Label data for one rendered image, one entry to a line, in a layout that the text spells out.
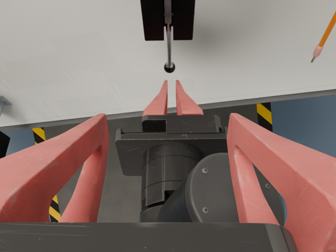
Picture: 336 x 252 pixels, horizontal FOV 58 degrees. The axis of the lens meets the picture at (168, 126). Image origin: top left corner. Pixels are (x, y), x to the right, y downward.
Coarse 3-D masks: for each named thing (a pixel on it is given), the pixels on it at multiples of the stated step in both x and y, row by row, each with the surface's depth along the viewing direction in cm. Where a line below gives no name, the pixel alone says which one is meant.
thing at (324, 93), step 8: (272, 96) 50; (280, 96) 50; (288, 96) 50; (296, 96) 50; (304, 96) 50; (312, 96) 49; (200, 104) 52; (208, 104) 52; (216, 104) 52; (224, 104) 52; (232, 104) 52; (240, 104) 51; (128, 112) 54; (136, 112) 54; (168, 112) 53; (56, 120) 57; (64, 120) 57; (72, 120) 56; (80, 120) 56; (0, 128) 59; (8, 128) 59; (16, 128) 58; (24, 128) 58
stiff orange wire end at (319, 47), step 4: (332, 16) 23; (332, 20) 23; (328, 24) 24; (332, 24) 23; (328, 28) 24; (324, 32) 24; (328, 32) 24; (324, 36) 24; (320, 40) 25; (324, 40) 25; (320, 44) 25; (316, 48) 26; (320, 48) 25; (316, 52) 26; (316, 56) 26; (312, 60) 27
